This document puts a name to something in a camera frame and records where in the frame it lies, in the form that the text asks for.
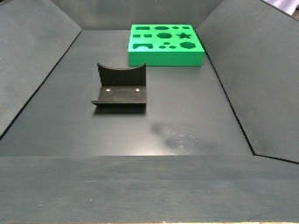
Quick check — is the green shape sorter board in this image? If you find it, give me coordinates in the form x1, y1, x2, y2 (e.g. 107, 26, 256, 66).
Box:
127, 24, 204, 67

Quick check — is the black curved block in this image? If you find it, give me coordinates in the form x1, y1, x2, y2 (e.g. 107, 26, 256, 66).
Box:
92, 64, 147, 106

